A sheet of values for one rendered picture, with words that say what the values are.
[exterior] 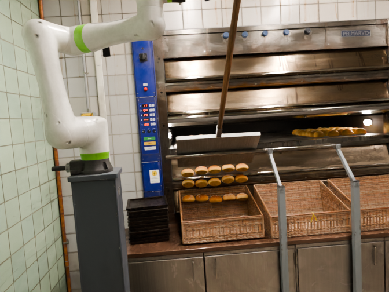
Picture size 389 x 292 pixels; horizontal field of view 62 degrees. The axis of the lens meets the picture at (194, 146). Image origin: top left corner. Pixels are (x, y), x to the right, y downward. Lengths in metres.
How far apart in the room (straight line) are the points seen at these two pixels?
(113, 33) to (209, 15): 1.41
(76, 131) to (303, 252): 1.64
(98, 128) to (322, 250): 1.65
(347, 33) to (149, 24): 2.01
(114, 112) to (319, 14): 1.78
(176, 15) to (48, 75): 1.50
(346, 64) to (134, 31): 1.98
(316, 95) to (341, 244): 1.15
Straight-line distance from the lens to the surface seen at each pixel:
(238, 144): 2.20
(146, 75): 2.57
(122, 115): 2.60
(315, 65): 2.82
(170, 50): 2.64
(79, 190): 1.47
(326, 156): 2.86
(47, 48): 1.43
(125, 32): 1.36
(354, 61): 2.96
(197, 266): 2.24
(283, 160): 2.73
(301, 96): 2.76
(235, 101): 2.61
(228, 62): 1.62
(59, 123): 1.35
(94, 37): 1.46
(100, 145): 1.46
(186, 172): 2.45
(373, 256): 2.57
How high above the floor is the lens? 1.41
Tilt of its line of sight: 5 degrees down
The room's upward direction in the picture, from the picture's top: 4 degrees counter-clockwise
